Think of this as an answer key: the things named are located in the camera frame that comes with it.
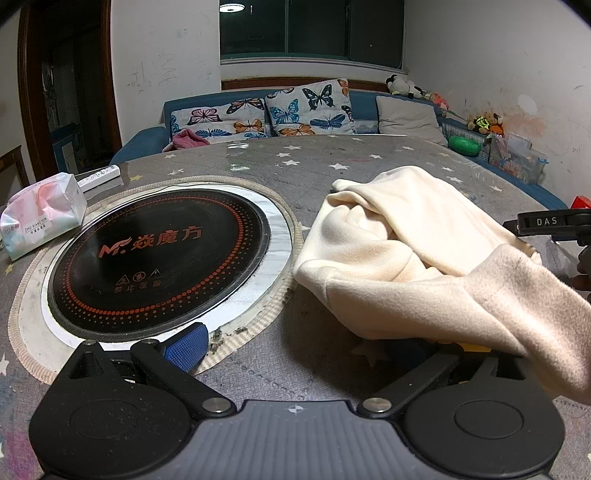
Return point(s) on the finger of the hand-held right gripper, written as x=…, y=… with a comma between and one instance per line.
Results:
x=511, y=226

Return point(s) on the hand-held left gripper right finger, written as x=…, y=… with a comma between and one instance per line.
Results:
x=415, y=378

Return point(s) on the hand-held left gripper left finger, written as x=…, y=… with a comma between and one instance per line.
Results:
x=187, y=348

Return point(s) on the cream fleece garment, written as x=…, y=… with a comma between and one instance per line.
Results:
x=392, y=277

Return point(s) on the person's right hand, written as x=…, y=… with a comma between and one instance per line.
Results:
x=585, y=267

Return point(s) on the clear plastic toy box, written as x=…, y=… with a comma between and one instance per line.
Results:
x=517, y=159

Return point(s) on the round black induction cooktop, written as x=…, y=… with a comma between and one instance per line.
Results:
x=157, y=263

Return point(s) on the green round bowl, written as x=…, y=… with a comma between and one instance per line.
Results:
x=464, y=145

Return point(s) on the brown plush bear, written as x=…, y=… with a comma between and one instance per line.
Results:
x=497, y=123

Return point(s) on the yellow green plush toy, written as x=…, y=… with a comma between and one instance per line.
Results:
x=483, y=124

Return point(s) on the pink plush toy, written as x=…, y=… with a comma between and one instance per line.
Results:
x=440, y=100

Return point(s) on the plain grey pillow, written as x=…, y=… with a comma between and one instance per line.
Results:
x=408, y=120

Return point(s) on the small white plush toy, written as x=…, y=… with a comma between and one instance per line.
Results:
x=422, y=92

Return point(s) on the black white plush toy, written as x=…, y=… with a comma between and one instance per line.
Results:
x=399, y=85

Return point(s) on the blue corner sofa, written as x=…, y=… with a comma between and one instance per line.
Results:
x=364, y=106

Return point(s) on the white remote control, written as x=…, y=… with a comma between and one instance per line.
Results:
x=99, y=177

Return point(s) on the grey star print tablecloth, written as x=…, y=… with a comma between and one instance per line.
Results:
x=323, y=184

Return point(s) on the pink white tissue pack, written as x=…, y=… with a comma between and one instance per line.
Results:
x=41, y=217

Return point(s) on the pink cloth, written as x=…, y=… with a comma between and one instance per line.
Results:
x=184, y=141

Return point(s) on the butterfly print pillow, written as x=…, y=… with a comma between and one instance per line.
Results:
x=217, y=117
x=309, y=108

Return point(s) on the blue low cabinet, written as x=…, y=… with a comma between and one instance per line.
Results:
x=64, y=147

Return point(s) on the wooden side table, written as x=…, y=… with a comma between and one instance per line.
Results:
x=14, y=166

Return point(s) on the dark green framed window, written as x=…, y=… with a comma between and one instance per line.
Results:
x=314, y=32

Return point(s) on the dark wooden door frame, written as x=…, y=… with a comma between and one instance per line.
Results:
x=32, y=83

